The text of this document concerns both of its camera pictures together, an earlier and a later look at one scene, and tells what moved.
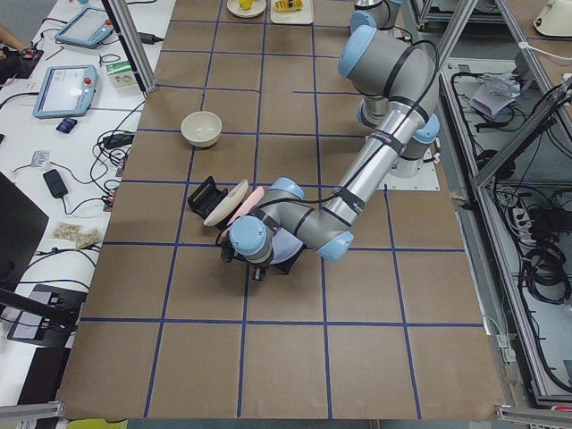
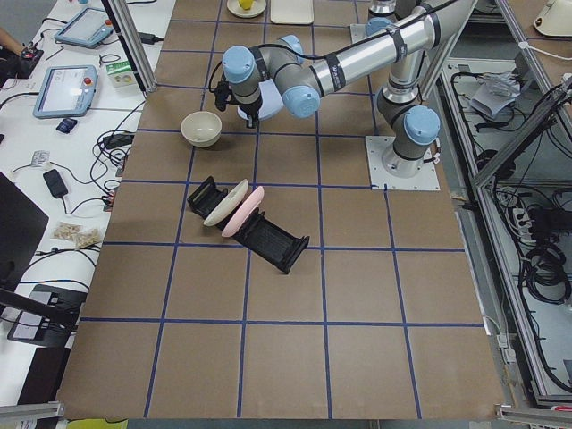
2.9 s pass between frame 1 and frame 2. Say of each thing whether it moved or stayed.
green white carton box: stayed
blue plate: moved
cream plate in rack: stayed
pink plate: stayed
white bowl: stayed
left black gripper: moved
